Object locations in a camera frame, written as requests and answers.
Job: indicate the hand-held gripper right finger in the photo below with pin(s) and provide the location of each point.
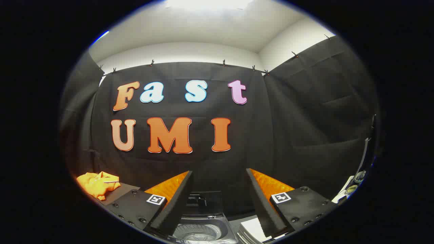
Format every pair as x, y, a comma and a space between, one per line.
262, 206

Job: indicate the tape roll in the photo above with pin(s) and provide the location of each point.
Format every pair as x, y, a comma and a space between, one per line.
351, 189
360, 176

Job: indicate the grey side table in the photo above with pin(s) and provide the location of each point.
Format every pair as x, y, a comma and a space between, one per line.
118, 193

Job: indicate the grey washing machine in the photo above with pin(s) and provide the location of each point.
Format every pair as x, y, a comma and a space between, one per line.
203, 228

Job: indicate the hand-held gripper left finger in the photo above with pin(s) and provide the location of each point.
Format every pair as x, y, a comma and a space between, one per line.
176, 210

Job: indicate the yellow polo shirt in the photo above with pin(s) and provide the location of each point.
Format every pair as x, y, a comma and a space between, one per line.
96, 184

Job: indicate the black backdrop cloth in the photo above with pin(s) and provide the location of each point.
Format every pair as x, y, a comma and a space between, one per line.
291, 128

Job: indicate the white board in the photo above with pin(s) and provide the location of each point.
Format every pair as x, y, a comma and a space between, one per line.
252, 227

